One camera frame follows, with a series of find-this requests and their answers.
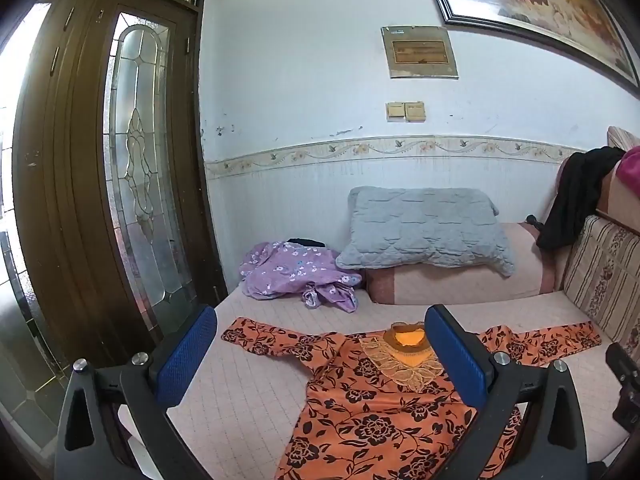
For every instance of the black cloth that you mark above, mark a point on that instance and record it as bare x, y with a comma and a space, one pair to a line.
575, 195

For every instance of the grey quilted pillow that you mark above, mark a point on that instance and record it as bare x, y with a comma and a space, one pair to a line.
425, 230

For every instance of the magenta cloth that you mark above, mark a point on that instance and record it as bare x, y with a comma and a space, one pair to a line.
631, 172

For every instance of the purple floral cloth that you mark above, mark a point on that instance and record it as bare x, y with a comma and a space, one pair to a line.
285, 272

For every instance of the pink pillow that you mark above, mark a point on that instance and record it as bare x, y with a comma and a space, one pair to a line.
450, 285

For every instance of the wooden stained glass door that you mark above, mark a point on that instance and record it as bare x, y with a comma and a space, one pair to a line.
75, 185

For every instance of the wall electrical panel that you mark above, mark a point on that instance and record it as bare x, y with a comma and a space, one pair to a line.
420, 52

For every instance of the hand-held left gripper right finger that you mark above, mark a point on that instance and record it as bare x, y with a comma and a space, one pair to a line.
457, 360

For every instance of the orange floral blouse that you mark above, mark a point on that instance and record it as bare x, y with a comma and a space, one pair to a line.
370, 410

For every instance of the striped floral cushion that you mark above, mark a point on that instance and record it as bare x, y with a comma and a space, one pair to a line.
607, 275

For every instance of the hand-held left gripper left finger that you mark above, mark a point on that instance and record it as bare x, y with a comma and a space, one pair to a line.
182, 360

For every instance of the beige light switch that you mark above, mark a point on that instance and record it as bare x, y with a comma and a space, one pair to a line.
396, 111
415, 112

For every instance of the pink quilted bed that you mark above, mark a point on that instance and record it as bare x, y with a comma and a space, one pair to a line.
250, 395

